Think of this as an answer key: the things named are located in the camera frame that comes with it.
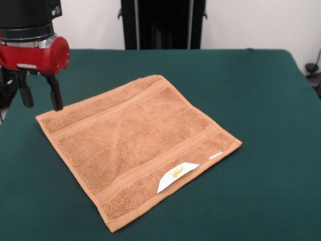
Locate dark green table cloth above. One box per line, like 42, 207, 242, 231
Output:
0, 48, 321, 241

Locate bundle of dark cables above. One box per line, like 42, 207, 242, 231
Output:
0, 67, 21, 109

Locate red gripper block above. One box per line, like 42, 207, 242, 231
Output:
0, 36, 71, 112

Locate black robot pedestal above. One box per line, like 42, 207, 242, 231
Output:
117, 0, 208, 50

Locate tan terry towel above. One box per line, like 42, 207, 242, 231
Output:
35, 74, 243, 233

